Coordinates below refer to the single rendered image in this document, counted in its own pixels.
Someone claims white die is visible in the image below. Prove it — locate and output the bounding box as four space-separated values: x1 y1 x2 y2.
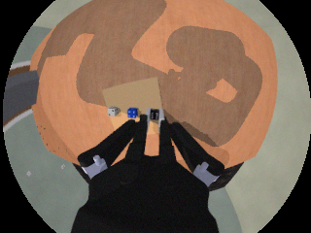
107 107 119 117

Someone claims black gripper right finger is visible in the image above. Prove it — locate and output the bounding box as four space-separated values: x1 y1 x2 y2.
158 108 225 191

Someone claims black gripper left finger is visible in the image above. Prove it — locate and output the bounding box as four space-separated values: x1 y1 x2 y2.
77 108 151 188

